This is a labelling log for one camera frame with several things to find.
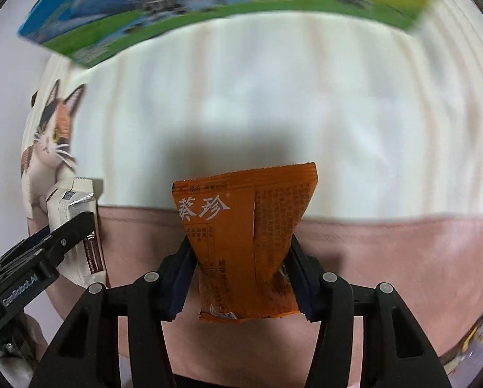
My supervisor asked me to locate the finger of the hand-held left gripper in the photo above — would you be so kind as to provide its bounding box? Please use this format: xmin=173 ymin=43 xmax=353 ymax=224
xmin=0 ymin=225 xmax=53 ymax=271
xmin=39 ymin=211 xmax=96 ymax=279

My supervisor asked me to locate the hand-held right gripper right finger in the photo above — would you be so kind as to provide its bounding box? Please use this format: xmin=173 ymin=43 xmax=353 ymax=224
xmin=288 ymin=234 xmax=452 ymax=388

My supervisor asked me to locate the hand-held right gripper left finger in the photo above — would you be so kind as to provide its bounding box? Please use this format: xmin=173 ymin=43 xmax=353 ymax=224
xmin=29 ymin=234 xmax=197 ymax=388

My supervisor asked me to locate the white and maroon snack packet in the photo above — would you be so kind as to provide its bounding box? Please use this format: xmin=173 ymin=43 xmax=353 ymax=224
xmin=45 ymin=177 xmax=106 ymax=287

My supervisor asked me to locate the orange snack packet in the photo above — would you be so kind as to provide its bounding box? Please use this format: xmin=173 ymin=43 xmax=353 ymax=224
xmin=172 ymin=162 xmax=319 ymax=324

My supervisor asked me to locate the cardboard box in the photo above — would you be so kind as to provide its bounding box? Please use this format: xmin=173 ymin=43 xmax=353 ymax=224
xmin=17 ymin=0 xmax=444 ymax=69

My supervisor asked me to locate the white striped cat print blanket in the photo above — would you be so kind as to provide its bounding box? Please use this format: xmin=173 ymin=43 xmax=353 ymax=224
xmin=21 ymin=0 xmax=483 ymax=388

